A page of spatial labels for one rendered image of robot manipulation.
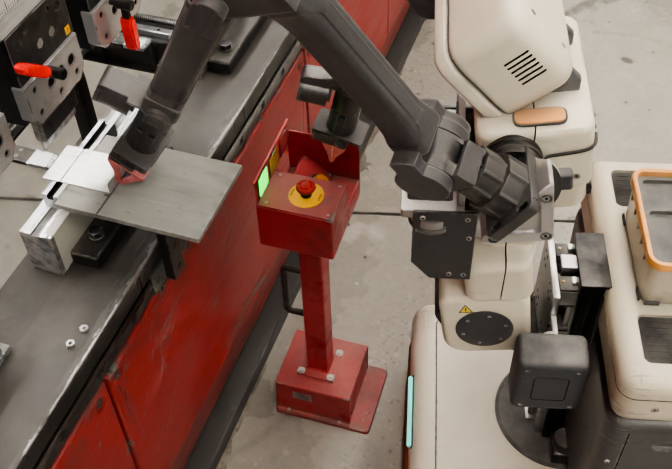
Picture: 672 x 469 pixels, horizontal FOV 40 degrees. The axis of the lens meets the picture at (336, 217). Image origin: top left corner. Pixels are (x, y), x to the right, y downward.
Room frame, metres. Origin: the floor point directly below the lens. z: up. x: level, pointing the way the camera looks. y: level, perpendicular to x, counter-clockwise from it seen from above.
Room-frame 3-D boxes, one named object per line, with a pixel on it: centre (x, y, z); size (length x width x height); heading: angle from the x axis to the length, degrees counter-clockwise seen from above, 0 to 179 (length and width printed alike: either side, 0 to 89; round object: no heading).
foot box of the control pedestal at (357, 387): (1.32, 0.02, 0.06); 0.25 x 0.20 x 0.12; 72
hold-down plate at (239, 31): (1.70, 0.19, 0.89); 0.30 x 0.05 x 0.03; 160
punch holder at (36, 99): (1.13, 0.46, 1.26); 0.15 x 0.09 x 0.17; 160
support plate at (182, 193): (1.10, 0.31, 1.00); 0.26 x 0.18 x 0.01; 70
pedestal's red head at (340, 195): (1.33, 0.05, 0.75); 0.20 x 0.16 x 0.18; 162
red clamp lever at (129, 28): (1.28, 0.34, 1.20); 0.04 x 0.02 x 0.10; 70
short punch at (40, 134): (1.15, 0.45, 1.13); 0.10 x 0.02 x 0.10; 160
